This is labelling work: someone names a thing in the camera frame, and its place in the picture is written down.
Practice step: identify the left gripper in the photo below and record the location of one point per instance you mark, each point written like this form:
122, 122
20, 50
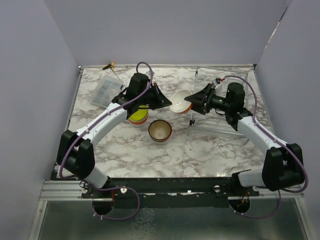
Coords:
161, 100

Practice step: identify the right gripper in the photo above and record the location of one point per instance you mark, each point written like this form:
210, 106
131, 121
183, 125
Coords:
200, 100

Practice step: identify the white bowl orange outside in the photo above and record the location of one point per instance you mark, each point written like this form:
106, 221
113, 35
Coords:
179, 104

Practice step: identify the beige bowl dark outside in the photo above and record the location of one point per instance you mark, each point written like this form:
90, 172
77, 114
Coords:
160, 130

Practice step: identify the orange floral pattern bowl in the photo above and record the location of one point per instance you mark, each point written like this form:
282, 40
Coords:
161, 142

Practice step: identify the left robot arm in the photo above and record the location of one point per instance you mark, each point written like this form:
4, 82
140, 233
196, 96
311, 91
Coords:
76, 152

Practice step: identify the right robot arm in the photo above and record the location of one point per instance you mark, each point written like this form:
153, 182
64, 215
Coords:
283, 162

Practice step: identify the lime green bowl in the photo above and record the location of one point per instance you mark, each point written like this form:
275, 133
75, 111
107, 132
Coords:
141, 113

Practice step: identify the white orange striped bowl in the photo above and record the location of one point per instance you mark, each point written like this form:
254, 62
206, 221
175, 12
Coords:
139, 123

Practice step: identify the clear plastic parts box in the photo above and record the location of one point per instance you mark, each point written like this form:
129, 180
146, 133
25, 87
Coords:
107, 88

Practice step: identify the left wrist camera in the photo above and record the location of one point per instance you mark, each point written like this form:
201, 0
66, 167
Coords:
150, 74

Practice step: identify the white wire dish rack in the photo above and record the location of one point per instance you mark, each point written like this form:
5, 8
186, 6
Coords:
231, 104

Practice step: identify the yellow black T-handle key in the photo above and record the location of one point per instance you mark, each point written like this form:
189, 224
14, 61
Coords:
110, 66

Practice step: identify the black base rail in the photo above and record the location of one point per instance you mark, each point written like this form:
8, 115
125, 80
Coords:
167, 192

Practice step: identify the aluminium frame rail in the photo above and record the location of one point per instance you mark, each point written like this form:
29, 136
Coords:
61, 190

